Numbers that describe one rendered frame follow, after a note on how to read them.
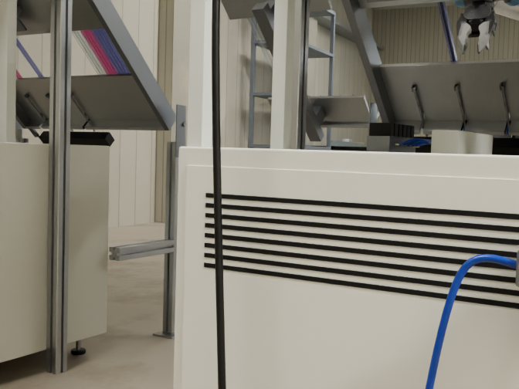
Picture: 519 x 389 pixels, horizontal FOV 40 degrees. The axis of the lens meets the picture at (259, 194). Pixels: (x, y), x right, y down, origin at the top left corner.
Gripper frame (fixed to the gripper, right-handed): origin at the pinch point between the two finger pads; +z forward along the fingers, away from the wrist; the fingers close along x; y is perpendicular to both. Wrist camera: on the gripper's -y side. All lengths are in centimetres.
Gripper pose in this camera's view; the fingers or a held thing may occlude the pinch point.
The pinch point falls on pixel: (470, 47)
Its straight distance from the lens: 198.3
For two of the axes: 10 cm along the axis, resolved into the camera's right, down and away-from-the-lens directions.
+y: 4.4, 4.4, 7.8
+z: -2.7, 9.0, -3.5
